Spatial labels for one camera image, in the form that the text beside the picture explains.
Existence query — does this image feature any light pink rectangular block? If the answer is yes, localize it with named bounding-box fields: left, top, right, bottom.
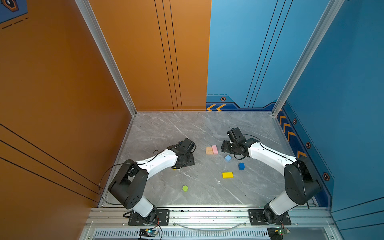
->
left=212, top=145, right=219, bottom=155

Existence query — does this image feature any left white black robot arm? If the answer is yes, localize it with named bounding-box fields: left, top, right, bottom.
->
left=108, top=138, right=196, bottom=224

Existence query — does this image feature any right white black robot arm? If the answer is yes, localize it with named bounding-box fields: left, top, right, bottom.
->
left=221, top=139, right=323, bottom=225

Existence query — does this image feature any light blue cube block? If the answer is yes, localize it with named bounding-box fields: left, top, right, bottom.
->
left=225, top=155, right=232, bottom=162

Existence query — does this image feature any dark blue cube block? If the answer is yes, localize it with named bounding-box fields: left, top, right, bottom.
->
left=238, top=163, right=245, bottom=170

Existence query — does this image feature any yellow rectangular block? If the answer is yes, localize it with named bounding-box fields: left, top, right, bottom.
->
left=222, top=172, right=234, bottom=179

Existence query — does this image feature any left green circuit board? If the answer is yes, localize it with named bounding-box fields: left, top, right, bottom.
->
left=139, top=229, right=159, bottom=240

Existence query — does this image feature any green circuit board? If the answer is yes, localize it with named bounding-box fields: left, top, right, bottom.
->
left=139, top=229, right=159, bottom=240
left=267, top=229, right=291, bottom=240

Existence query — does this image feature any right green circuit board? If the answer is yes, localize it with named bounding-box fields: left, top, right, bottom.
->
left=267, top=229, right=291, bottom=240

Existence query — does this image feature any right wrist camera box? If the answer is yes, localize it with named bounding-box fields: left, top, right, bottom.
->
left=227, top=128, right=246, bottom=147

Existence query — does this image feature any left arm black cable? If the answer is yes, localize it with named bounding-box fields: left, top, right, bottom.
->
left=98, top=148, right=169, bottom=206

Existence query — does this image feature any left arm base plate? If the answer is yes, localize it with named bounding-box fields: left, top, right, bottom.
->
left=128, top=209, right=170, bottom=226

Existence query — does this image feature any clear cable on rail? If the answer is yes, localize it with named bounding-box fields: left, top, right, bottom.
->
left=172, top=221, right=250, bottom=232

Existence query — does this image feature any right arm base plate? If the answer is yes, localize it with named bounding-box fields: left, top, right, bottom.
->
left=248, top=209, right=292, bottom=226

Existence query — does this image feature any aluminium front rail frame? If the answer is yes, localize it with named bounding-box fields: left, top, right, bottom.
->
left=80, top=205, right=343, bottom=240

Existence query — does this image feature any right aluminium corner post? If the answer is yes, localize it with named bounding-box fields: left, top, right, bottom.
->
left=272, top=0, right=345, bottom=118

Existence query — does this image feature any aluminium corner post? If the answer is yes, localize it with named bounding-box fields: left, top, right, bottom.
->
left=272, top=0, right=345, bottom=118
left=75, top=0, right=137, bottom=118

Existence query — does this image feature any left aluminium corner post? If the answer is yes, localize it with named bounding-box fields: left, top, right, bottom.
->
left=75, top=0, right=137, bottom=118

